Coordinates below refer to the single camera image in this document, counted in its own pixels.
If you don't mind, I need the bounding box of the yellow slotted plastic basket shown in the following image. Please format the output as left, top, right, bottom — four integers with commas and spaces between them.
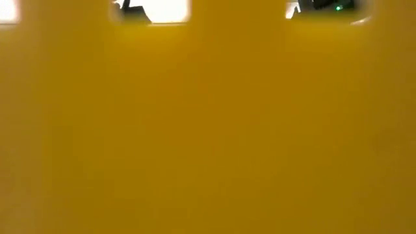
0, 0, 416, 234

